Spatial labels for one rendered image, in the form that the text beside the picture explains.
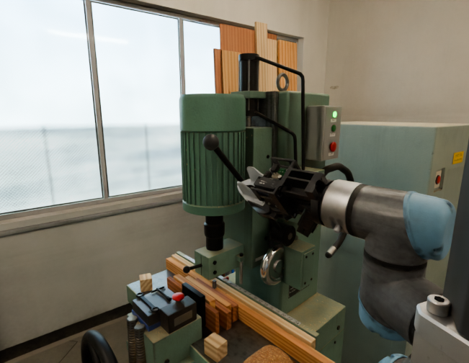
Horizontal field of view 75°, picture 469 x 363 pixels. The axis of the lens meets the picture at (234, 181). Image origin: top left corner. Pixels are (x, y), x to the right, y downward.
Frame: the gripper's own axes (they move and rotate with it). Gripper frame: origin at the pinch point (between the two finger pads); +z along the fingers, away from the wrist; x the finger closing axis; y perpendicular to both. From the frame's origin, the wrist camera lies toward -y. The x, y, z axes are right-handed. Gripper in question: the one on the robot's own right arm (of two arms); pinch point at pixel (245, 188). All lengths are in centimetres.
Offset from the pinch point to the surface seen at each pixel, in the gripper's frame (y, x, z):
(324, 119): -15.6, -36.1, 5.3
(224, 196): -8.6, -0.9, 14.1
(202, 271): -24.5, 16.3, 21.6
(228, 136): 1.5, -12.2, 14.1
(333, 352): -78, 13, 0
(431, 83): -136, -203, 37
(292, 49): -77, -185, 132
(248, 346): -32.3, 25.3, 2.0
